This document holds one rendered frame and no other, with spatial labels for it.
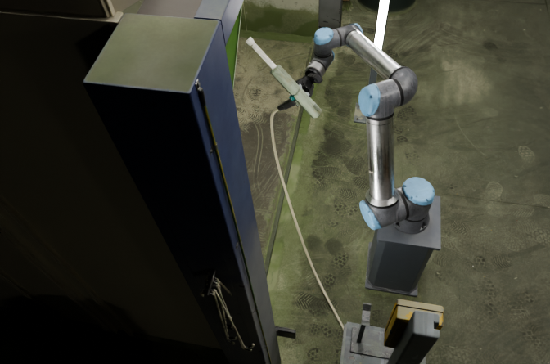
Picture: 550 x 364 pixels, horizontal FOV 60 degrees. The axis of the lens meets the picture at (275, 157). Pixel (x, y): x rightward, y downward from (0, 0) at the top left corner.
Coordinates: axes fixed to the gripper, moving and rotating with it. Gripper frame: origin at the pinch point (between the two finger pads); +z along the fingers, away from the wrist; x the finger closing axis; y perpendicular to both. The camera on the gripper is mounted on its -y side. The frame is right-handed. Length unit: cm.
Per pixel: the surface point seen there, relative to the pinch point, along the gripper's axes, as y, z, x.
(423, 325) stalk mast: -93, 92, -25
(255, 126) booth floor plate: 127, -54, -30
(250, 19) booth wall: 157, -149, 22
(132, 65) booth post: -99, 98, 62
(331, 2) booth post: 94, -170, -10
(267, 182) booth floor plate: 103, -13, -53
